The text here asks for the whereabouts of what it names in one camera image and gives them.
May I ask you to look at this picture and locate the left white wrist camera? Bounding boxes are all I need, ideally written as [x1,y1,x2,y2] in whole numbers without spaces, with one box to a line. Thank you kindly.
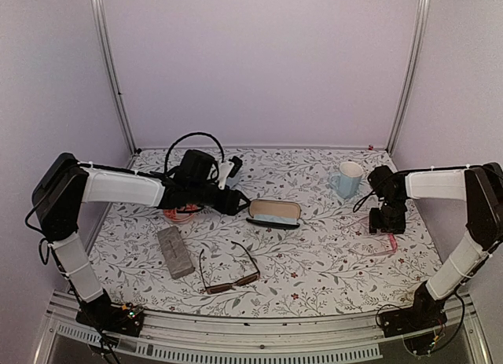
[217,156,243,189]

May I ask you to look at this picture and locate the front aluminium rail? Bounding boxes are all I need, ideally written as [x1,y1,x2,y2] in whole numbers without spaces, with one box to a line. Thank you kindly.
[34,292,493,363]

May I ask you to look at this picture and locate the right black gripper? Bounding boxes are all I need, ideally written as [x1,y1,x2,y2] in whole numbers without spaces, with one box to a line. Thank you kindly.
[370,197,407,234]

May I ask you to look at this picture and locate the light blue mug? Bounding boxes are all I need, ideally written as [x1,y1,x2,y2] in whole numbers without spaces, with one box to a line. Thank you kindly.
[329,161,364,199]

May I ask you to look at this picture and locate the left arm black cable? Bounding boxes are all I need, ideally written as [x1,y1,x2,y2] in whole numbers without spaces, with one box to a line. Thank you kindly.
[163,132,226,176]

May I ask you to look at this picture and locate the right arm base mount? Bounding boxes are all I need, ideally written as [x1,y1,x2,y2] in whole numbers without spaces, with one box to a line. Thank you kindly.
[376,295,447,356]

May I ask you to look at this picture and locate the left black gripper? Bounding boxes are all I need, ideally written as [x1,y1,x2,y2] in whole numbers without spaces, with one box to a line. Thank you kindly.
[189,181,252,215]

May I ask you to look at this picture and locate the aluminium frame post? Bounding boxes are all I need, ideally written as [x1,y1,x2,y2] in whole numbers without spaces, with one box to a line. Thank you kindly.
[90,0,138,155]
[386,0,431,156]

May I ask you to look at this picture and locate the red patterned bowl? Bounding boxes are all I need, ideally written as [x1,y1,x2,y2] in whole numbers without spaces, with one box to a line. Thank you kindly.
[163,209,195,224]

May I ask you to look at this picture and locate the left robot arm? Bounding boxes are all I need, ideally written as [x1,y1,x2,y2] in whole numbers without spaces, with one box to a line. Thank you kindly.
[24,149,251,328]

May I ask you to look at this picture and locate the black glasses case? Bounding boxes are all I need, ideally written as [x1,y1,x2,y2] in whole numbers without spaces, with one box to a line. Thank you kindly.
[246,199,301,230]

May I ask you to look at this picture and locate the right aluminium frame post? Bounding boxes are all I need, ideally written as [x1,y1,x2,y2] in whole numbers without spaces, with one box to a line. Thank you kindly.
[386,0,431,156]

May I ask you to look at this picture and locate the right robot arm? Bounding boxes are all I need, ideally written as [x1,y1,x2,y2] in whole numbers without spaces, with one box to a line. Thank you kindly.
[368,162,502,329]

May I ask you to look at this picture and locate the floral tablecloth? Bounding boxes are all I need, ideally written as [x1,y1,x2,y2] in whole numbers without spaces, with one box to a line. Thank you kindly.
[90,149,441,318]

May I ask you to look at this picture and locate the blue cleaning cloth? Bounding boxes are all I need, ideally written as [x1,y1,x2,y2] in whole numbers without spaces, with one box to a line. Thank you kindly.
[253,214,298,225]

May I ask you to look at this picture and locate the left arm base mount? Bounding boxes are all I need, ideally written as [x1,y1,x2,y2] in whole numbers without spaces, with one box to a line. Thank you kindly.
[75,300,145,337]

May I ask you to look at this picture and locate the brown sunglasses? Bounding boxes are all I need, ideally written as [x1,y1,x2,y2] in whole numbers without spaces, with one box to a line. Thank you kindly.
[198,241,261,295]

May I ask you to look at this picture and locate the grey glasses case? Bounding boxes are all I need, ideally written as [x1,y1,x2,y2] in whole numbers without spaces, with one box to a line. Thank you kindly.
[156,226,195,280]

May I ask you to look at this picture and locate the left aluminium frame post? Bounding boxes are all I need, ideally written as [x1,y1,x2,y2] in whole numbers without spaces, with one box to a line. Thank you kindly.
[90,0,138,155]

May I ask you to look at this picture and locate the pink sunglasses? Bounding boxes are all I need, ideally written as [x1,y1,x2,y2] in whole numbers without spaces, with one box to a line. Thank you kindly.
[354,232,398,257]

